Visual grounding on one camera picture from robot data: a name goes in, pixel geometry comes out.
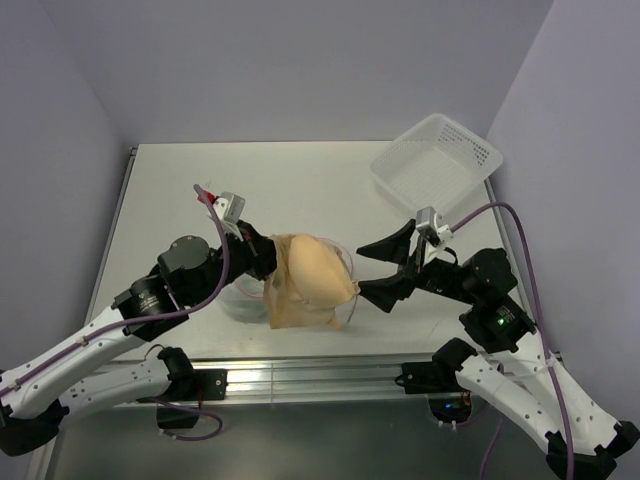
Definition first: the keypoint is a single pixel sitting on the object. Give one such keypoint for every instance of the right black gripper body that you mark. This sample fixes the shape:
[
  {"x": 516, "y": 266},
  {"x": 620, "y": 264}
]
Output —
[{"x": 436, "y": 274}]

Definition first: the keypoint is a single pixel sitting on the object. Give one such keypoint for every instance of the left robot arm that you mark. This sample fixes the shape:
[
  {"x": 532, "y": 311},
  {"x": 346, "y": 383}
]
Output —
[{"x": 44, "y": 395}]

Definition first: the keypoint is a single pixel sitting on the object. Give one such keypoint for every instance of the beige bra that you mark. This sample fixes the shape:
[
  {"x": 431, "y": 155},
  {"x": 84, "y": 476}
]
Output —
[{"x": 310, "y": 282}]

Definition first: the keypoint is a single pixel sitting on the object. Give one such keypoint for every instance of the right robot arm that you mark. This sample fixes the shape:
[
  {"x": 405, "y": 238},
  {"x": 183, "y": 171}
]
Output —
[{"x": 503, "y": 360}]

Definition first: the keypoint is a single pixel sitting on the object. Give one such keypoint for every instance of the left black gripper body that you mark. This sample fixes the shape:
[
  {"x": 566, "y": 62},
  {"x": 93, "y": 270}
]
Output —
[{"x": 245, "y": 254}]

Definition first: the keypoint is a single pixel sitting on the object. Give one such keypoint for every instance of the white mesh laundry bag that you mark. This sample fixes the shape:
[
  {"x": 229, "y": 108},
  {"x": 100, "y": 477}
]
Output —
[{"x": 243, "y": 299}]

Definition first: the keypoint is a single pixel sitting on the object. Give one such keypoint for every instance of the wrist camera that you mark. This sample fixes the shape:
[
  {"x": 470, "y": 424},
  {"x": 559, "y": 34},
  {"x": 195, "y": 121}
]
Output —
[
  {"x": 432, "y": 227},
  {"x": 228, "y": 206}
]

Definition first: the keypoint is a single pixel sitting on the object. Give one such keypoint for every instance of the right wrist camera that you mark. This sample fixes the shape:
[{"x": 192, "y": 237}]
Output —
[{"x": 432, "y": 227}]

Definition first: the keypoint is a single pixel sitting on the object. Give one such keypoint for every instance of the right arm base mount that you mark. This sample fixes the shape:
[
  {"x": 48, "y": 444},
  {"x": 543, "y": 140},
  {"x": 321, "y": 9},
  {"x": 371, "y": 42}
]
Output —
[{"x": 449, "y": 404}]

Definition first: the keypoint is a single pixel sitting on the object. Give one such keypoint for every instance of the white plastic basket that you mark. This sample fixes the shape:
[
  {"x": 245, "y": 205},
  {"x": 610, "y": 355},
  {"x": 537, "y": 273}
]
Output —
[{"x": 437, "y": 163}]

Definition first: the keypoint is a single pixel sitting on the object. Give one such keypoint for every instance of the aluminium table frame rail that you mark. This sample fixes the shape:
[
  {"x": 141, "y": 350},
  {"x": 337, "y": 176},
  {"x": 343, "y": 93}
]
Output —
[{"x": 248, "y": 382}]

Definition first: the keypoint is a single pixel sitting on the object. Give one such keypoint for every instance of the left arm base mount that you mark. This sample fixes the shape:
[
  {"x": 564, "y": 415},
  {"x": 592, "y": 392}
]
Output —
[{"x": 205, "y": 385}]

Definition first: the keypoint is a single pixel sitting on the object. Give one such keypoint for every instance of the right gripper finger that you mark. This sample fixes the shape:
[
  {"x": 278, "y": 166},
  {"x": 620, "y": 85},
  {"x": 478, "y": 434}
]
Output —
[
  {"x": 394, "y": 248},
  {"x": 384, "y": 293}
]

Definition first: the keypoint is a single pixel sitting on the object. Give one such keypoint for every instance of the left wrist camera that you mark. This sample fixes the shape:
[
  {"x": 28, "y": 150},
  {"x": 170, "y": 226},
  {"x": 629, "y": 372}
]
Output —
[{"x": 228, "y": 206}]

